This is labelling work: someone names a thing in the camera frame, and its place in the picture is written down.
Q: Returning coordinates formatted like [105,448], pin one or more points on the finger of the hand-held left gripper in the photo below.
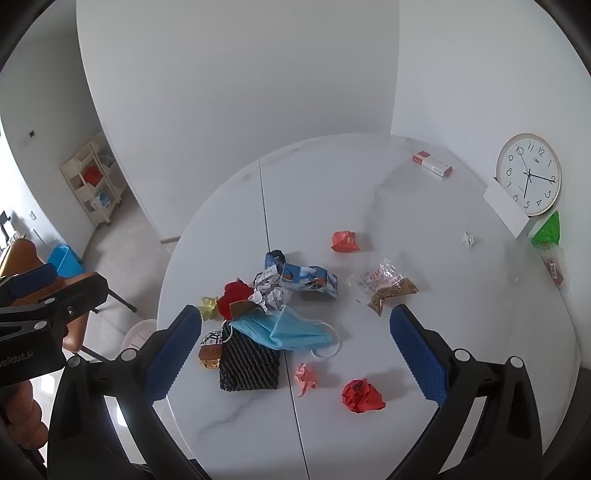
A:
[32,279]
[78,295]

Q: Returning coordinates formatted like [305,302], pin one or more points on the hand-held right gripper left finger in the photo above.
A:
[178,350]

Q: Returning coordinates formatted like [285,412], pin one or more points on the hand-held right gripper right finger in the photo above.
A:
[415,355]

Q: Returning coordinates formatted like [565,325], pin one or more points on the brown patterned small packet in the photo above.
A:
[211,348]

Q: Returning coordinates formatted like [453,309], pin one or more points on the yellow paper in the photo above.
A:
[208,308]

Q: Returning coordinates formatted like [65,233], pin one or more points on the black foam mesh sleeve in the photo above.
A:
[249,364]

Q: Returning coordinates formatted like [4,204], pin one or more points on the brown cardboard piece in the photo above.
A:
[242,308]

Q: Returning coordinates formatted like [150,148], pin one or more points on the dark red paper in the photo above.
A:
[235,295]

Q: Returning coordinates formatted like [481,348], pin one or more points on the grey paper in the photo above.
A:
[272,293]

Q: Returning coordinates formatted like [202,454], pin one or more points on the pink paper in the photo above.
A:
[307,378]

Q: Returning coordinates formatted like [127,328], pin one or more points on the blue face mask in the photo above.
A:
[295,330]

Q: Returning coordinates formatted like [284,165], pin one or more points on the person's left hand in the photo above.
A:
[23,410]

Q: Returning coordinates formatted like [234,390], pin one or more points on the blue plastic bin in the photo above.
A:
[64,261]

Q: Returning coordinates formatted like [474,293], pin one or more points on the brown leather chair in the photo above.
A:
[76,334]

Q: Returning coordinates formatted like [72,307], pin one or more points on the clear bag of brown snacks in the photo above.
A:
[385,286]

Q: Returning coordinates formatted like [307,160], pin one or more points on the blue and white item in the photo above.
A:
[102,201]

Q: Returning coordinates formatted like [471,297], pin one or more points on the cream shelf cart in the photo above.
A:
[92,177]

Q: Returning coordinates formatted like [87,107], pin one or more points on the red item in shelf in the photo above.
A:
[91,175]

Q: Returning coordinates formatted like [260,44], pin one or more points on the small white crumpled paper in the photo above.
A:
[470,239]

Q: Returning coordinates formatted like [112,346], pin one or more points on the blue crushed carton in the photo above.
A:
[309,279]

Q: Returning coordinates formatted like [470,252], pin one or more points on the red crumpled wrapper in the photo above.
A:
[345,241]

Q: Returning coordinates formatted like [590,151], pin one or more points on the dark blue crumpled packet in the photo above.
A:
[275,258]

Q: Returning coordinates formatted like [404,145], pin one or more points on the clear packet with red print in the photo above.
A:
[554,267]

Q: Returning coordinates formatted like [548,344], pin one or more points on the green packet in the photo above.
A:
[547,230]

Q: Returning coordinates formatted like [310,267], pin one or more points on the red and white box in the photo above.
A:
[431,165]

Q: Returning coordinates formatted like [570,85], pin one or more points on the round wall clock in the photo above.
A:
[528,175]

